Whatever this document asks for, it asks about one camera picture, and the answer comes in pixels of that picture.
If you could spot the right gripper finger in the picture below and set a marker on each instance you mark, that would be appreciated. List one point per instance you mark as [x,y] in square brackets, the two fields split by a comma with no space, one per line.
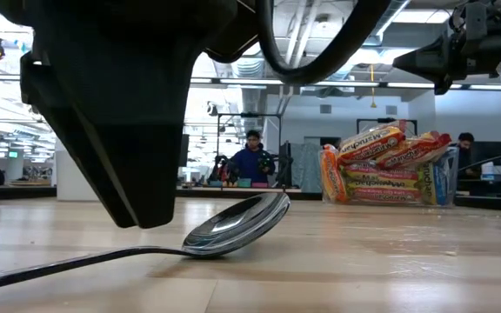
[444,84]
[429,58]

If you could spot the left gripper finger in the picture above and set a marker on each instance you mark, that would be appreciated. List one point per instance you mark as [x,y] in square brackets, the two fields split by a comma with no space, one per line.
[146,174]

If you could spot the background black robot arm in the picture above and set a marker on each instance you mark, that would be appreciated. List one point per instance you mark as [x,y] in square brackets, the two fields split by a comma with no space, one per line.
[220,169]

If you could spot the long ceiling light bar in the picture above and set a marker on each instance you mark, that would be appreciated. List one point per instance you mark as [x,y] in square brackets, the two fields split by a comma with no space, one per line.
[407,84]

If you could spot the black computer monitor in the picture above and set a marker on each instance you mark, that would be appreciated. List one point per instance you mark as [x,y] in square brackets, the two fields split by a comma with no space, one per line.
[184,150]

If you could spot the white plastic bin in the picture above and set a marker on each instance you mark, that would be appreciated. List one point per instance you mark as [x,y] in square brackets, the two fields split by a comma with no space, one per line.
[72,182]

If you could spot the black desk monitor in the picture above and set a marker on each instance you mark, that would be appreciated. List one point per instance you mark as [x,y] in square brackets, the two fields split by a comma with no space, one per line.
[492,152]

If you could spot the background work table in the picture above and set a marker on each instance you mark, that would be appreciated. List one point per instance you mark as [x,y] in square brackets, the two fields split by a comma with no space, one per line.
[268,190]

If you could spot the green exit sign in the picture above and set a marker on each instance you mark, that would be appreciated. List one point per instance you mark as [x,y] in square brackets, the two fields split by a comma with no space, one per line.
[13,154]

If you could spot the orange ramen packet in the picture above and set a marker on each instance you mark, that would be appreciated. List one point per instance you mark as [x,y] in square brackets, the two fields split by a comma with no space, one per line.
[333,178]

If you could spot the grey partition panel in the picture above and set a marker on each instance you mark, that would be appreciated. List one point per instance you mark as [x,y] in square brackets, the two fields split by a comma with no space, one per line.
[307,167]

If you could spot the small black ceiling camera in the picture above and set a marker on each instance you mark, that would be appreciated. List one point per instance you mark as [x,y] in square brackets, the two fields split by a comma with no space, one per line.
[212,109]

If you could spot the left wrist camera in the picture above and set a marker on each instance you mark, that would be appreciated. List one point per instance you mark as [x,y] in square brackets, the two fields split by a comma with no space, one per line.
[237,39]

